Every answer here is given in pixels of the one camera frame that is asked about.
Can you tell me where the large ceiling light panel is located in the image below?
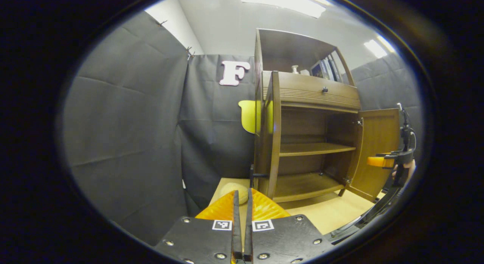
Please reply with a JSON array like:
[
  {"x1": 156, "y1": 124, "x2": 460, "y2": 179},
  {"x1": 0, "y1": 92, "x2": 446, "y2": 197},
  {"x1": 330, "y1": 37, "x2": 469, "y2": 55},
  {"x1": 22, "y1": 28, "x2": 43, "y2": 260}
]
[{"x1": 241, "y1": 0, "x2": 333, "y2": 19}]

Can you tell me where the small ceiling light panel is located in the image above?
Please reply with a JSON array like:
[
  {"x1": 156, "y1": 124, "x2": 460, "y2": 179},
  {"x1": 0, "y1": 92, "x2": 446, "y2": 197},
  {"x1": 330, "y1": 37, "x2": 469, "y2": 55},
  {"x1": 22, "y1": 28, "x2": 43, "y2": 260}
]
[{"x1": 364, "y1": 35, "x2": 396, "y2": 59}]

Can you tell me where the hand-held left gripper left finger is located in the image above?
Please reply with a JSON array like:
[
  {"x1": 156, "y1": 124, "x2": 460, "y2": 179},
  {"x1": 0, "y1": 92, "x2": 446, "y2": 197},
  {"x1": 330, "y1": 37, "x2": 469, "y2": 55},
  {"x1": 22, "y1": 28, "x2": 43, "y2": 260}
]
[{"x1": 154, "y1": 188, "x2": 242, "y2": 264}]

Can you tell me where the wooden cabinet shelf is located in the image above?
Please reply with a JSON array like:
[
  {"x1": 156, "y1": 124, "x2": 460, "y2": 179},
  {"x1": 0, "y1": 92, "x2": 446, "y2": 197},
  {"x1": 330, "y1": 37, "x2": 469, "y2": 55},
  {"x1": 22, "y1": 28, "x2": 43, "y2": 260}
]
[{"x1": 279, "y1": 143, "x2": 357, "y2": 157}]

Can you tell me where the wooden cabinet drawer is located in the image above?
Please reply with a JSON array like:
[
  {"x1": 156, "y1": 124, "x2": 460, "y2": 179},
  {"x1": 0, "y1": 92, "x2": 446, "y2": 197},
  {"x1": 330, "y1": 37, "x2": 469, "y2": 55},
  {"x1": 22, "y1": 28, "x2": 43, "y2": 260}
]
[{"x1": 263, "y1": 71, "x2": 361, "y2": 110}]

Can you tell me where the wooden shoe cabinet door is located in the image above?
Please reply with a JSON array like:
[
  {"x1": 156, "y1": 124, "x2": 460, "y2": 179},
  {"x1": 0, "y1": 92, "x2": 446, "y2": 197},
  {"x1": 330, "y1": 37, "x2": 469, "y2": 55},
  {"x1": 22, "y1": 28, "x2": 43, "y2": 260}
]
[
  {"x1": 250, "y1": 71, "x2": 282, "y2": 199},
  {"x1": 346, "y1": 108, "x2": 400, "y2": 202}
]

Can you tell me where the wooden double-door shoe cabinet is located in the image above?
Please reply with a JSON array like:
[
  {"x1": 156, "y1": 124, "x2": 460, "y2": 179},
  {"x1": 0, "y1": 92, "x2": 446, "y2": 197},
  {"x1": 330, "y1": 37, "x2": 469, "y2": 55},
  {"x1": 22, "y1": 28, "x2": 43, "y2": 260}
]
[{"x1": 250, "y1": 28, "x2": 401, "y2": 204}]

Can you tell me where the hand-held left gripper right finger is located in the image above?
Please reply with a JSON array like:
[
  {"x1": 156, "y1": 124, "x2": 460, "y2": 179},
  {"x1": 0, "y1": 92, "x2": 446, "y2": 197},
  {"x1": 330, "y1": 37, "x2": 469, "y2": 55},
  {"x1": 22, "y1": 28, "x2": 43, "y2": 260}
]
[{"x1": 244, "y1": 188, "x2": 335, "y2": 264}]

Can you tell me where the beige round object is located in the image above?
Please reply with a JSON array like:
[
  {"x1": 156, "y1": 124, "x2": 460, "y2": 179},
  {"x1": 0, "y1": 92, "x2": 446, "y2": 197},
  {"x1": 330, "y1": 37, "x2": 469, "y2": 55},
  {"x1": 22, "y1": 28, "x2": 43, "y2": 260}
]
[{"x1": 220, "y1": 183, "x2": 249, "y2": 205}]

